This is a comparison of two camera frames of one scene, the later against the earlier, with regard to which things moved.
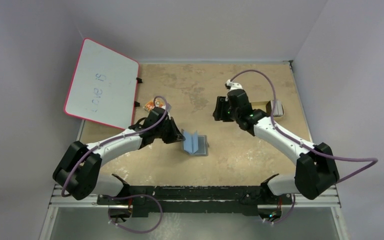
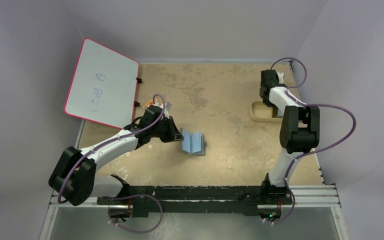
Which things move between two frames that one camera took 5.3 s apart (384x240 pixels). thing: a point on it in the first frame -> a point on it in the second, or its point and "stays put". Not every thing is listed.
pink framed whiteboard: [104, 87] stays put
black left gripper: [175, 136] stays put
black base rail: [196, 200] stays put
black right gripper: [219, 109] -> [266, 76]
